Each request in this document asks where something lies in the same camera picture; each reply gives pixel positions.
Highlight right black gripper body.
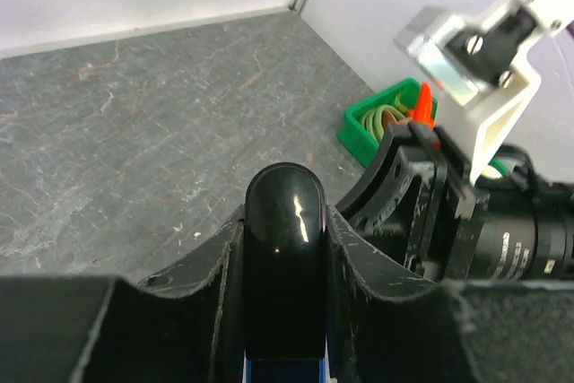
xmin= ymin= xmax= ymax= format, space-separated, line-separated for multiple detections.
xmin=336 ymin=124 xmax=489 ymax=281

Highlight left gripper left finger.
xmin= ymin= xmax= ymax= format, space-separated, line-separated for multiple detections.
xmin=1 ymin=210 xmax=244 ymax=382

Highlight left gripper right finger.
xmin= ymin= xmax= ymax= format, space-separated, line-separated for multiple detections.
xmin=326 ymin=208 xmax=573 ymax=382

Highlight blue stapler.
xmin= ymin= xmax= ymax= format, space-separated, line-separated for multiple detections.
xmin=243 ymin=162 xmax=327 ymax=382

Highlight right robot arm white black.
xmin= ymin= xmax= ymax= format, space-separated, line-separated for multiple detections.
xmin=337 ymin=126 xmax=573 ymax=281

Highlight green plastic bin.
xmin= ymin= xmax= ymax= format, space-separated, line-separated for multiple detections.
xmin=336 ymin=78 xmax=517 ymax=180

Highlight upper toy carrot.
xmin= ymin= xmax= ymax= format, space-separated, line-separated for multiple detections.
xmin=407 ymin=83 xmax=435 ymax=128

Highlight toy green beans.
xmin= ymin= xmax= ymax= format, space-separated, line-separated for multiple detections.
xmin=359 ymin=104 xmax=406 ymax=143

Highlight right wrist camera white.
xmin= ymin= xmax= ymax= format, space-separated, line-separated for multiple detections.
xmin=395 ymin=0 xmax=573 ymax=182

